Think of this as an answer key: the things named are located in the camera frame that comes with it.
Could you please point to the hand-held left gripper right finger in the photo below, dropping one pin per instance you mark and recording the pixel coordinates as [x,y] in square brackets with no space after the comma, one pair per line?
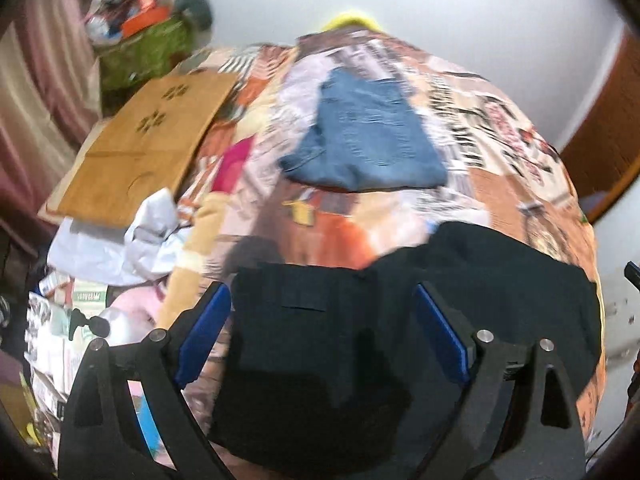
[442,330]

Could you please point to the printed blanket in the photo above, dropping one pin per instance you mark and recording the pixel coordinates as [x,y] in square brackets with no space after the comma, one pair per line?
[350,235]

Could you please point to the orange box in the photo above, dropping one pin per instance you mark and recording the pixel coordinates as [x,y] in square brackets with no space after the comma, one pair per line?
[145,17]

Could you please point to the crumpled white cloth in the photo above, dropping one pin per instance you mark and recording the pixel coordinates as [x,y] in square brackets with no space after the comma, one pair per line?
[135,245]

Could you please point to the brown wooden door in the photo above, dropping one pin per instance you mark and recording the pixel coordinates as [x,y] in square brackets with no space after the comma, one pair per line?
[610,135]

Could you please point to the green bag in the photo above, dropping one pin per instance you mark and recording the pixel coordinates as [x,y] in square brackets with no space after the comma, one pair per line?
[145,55]

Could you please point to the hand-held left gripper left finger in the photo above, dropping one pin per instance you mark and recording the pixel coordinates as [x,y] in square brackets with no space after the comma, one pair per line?
[205,330]

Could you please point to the pink plush toy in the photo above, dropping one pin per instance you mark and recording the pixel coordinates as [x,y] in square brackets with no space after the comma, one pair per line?
[135,310]

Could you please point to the grey cushion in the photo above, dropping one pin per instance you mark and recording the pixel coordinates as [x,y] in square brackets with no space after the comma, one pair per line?
[197,0]

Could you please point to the black pants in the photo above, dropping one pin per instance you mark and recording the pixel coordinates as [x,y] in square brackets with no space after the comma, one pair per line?
[325,360]

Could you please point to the folded blue jeans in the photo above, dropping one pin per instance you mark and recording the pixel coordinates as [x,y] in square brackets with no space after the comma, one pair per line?
[365,140]

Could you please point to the yellow cushion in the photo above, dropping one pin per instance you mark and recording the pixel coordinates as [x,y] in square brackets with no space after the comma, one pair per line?
[350,17]

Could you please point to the striped pink curtain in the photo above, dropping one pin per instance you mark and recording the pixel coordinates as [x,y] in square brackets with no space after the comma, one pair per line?
[40,85]

